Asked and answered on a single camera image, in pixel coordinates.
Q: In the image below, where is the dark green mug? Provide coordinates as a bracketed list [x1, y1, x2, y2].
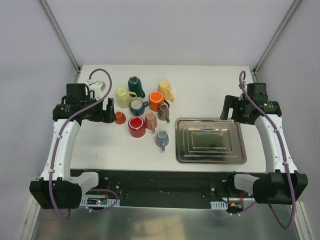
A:
[128, 76, 146, 98]

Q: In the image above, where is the bright orange mug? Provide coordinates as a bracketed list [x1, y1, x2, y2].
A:
[148, 91, 170, 112]

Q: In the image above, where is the yellow mug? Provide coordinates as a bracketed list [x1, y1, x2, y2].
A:
[158, 80, 175, 102]

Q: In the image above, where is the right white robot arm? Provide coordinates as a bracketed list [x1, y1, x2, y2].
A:
[220, 83, 308, 205]

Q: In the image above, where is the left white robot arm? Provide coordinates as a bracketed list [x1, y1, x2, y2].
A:
[29, 81, 109, 209]

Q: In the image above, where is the pale yellow-green mug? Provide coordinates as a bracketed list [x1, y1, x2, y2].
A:
[115, 87, 137, 109]

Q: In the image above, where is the blue ribbed mug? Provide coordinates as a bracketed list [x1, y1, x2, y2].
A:
[129, 99, 149, 116]

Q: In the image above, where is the red mug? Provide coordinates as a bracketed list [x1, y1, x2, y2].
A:
[128, 116, 146, 138]

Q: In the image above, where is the pink mug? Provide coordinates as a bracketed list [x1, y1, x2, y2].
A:
[145, 112, 158, 133]

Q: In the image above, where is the brown striped mug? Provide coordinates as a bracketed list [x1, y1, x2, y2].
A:
[157, 103, 170, 123]

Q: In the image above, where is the grey-blue mug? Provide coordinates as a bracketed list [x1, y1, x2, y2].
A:
[155, 130, 169, 151]

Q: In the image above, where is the small orange cup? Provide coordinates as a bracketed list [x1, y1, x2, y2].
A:
[115, 111, 126, 125]

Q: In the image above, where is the steel baking tray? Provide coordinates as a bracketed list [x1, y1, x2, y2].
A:
[175, 118, 247, 165]

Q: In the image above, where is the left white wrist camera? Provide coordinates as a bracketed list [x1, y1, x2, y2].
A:
[87, 79, 106, 101]

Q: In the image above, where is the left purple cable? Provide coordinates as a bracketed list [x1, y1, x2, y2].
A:
[48, 68, 113, 222]

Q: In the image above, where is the left aluminium frame post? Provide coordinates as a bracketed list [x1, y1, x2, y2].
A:
[38, 0, 81, 74]

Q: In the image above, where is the aluminium frame post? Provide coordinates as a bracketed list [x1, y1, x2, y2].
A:
[252, 0, 303, 78]
[38, 0, 81, 74]

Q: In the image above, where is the left white cable duct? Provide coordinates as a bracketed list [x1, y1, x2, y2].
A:
[79, 196, 121, 208]

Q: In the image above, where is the white cable duct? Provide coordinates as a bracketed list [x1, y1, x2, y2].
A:
[210, 201, 244, 211]
[79, 196, 121, 208]

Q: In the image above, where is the right white cable duct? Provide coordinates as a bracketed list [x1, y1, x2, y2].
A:
[210, 201, 244, 211]

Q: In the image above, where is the right aluminium frame post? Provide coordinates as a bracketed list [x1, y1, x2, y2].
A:
[252, 0, 303, 78]

